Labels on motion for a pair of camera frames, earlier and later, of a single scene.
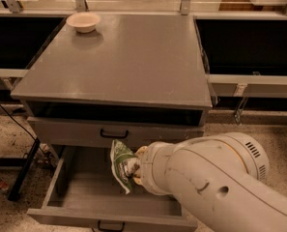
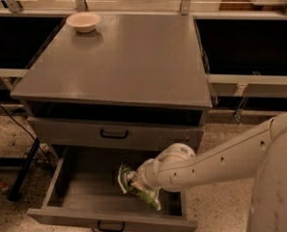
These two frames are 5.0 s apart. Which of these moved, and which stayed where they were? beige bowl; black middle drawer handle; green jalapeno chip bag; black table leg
Moved: green jalapeno chip bag
Stayed: black table leg; beige bowl; black middle drawer handle
